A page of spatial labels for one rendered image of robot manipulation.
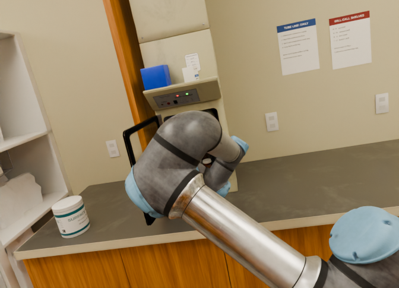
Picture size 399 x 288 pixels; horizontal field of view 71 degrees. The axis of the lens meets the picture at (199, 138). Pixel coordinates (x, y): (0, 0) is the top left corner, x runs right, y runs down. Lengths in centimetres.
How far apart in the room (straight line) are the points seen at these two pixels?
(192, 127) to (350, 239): 35
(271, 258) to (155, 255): 82
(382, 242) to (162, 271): 99
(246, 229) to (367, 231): 20
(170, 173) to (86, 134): 146
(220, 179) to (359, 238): 51
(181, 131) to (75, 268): 106
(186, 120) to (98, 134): 141
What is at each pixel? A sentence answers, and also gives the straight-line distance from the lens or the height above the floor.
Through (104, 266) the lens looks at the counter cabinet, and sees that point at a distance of 143.
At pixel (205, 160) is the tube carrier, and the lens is 140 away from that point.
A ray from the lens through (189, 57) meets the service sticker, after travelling 128.
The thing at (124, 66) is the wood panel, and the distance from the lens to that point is 125.
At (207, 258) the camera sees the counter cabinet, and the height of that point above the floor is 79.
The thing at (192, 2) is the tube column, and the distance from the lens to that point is 130.
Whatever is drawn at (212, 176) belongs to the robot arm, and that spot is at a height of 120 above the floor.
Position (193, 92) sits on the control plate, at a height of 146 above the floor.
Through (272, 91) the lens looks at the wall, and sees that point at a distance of 173.
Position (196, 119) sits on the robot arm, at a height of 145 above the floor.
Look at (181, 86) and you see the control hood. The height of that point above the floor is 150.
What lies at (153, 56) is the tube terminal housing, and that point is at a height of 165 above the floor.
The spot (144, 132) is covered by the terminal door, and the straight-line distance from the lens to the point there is 118.
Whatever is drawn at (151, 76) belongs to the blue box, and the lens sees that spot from 120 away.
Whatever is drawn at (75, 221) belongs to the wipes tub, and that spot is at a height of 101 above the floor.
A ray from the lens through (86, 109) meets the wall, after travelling 194.
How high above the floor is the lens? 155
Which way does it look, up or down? 14 degrees down
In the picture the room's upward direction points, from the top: 11 degrees counter-clockwise
